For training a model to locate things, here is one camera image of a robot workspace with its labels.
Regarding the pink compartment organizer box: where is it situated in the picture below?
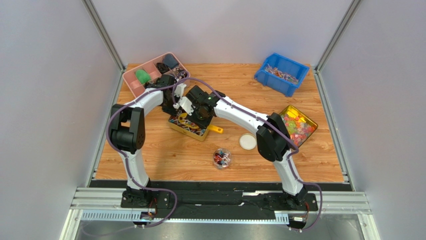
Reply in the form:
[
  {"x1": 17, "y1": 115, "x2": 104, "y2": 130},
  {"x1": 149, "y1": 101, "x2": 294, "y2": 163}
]
[{"x1": 122, "y1": 52, "x2": 187, "y2": 98}]

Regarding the yellow plastic scoop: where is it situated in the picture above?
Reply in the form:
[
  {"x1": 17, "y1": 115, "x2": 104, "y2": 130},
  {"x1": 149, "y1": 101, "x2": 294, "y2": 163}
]
[{"x1": 177, "y1": 113, "x2": 224, "y2": 134}]

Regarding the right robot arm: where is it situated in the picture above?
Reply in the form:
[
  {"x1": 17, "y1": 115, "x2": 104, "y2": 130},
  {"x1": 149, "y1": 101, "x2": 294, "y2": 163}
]
[{"x1": 177, "y1": 85, "x2": 308, "y2": 205}]

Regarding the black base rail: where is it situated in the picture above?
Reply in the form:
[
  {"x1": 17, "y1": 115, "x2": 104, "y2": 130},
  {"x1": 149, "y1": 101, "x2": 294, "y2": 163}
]
[{"x1": 120, "y1": 180, "x2": 324, "y2": 221}]

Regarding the dark blue rolled sock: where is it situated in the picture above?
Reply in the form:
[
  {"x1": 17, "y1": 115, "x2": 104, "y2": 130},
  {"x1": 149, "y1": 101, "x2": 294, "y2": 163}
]
[{"x1": 162, "y1": 53, "x2": 179, "y2": 69}]

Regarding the gold tin of lollipops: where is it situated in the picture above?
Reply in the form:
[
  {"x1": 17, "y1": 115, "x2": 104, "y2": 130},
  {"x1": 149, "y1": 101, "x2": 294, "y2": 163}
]
[{"x1": 168, "y1": 112, "x2": 209, "y2": 142}]

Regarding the clear glass jar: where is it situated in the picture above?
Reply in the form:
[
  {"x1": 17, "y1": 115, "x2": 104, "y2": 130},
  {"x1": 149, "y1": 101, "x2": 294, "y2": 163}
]
[{"x1": 212, "y1": 148, "x2": 232, "y2": 170}]

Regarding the purple cable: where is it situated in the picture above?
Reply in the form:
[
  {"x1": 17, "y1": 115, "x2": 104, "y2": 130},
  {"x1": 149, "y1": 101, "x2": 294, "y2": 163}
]
[
  {"x1": 171, "y1": 78, "x2": 324, "y2": 233},
  {"x1": 105, "y1": 69, "x2": 191, "y2": 231}
]

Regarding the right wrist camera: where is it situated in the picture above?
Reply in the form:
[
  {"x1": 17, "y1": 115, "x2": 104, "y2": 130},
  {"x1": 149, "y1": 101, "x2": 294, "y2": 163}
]
[{"x1": 173, "y1": 96, "x2": 194, "y2": 116}]

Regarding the white jar lid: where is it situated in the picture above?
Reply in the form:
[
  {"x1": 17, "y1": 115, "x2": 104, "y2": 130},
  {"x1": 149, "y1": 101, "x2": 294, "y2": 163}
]
[{"x1": 238, "y1": 133, "x2": 257, "y2": 151}]

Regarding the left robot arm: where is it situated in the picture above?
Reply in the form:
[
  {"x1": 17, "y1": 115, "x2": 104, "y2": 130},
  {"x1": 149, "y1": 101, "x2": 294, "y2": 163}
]
[{"x1": 106, "y1": 74, "x2": 177, "y2": 208}]

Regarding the blue plastic bin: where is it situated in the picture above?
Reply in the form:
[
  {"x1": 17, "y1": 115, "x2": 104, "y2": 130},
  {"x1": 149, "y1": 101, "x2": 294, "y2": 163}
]
[{"x1": 254, "y1": 53, "x2": 310, "y2": 97}]

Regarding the green rolled sock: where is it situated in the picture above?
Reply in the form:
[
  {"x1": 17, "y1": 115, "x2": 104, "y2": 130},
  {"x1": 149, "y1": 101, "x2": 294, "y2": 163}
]
[{"x1": 134, "y1": 69, "x2": 152, "y2": 85}]

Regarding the tin of gummy candies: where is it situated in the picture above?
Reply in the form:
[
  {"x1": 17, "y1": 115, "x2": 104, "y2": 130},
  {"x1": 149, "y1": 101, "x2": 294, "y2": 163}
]
[{"x1": 279, "y1": 104, "x2": 318, "y2": 148}]

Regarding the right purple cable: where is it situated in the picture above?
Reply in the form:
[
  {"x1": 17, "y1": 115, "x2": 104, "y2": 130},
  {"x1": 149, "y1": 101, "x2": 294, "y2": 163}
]
[{"x1": 171, "y1": 78, "x2": 324, "y2": 233}]

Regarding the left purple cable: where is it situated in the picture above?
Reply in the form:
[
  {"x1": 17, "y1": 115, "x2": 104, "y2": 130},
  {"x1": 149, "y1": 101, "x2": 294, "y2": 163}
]
[{"x1": 105, "y1": 69, "x2": 191, "y2": 231}]

